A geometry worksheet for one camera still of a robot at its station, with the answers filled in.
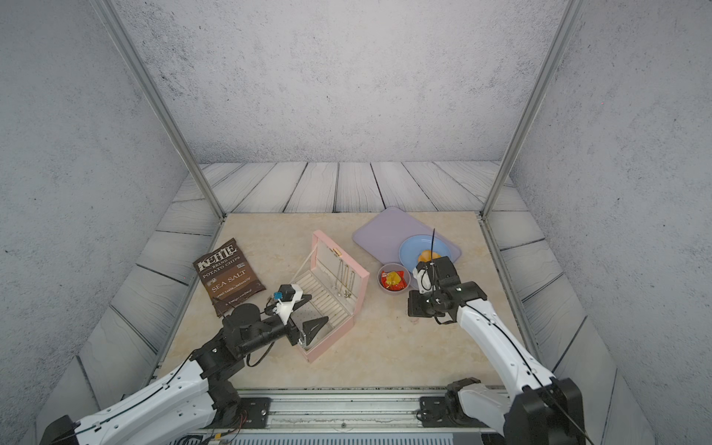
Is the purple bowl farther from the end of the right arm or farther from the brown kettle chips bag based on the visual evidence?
the brown kettle chips bag

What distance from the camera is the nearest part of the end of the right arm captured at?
1.86ft

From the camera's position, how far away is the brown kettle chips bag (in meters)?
0.96

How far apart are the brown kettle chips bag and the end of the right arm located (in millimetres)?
563
